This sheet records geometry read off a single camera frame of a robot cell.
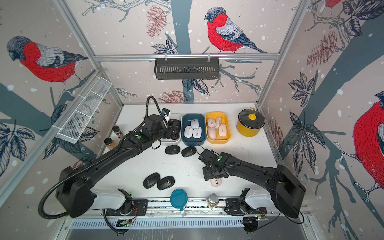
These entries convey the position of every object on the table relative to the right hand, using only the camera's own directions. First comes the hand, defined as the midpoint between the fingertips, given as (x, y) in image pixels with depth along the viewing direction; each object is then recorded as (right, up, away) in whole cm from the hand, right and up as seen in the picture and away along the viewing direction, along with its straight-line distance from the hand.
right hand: (211, 172), depth 83 cm
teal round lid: (-17, -8, -13) cm, 23 cm away
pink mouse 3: (+10, +23, +18) cm, 30 cm away
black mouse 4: (-25, -4, -3) cm, 26 cm away
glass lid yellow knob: (+27, +31, +11) cm, 42 cm away
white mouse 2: (-8, +20, +17) cm, 28 cm away
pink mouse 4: (+2, -4, -3) cm, 6 cm away
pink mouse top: (+7, +28, +21) cm, 35 cm away
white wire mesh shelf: (-77, +38, +6) cm, 86 cm away
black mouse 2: (-13, +10, +10) cm, 19 cm away
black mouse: (-24, +11, +9) cm, 28 cm away
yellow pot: (+27, +21, +18) cm, 38 cm away
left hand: (-21, +29, -2) cm, 36 cm away
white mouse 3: (-14, +21, +18) cm, 31 cm away
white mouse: (-10, +27, +21) cm, 35 cm away
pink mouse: (+2, +28, +19) cm, 34 cm away
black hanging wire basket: (-16, +66, +23) cm, 72 cm away
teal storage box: (-16, +29, +24) cm, 40 cm away
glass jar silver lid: (-1, -6, -16) cm, 17 cm away
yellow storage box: (+12, +30, +24) cm, 40 cm away
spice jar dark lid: (-61, +24, +11) cm, 67 cm away
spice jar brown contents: (-61, +15, +6) cm, 63 cm away
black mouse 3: (-34, -4, -2) cm, 34 cm away
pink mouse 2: (+2, +20, +17) cm, 27 cm away
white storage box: (-26, +16, +9) cm, 31 cm away
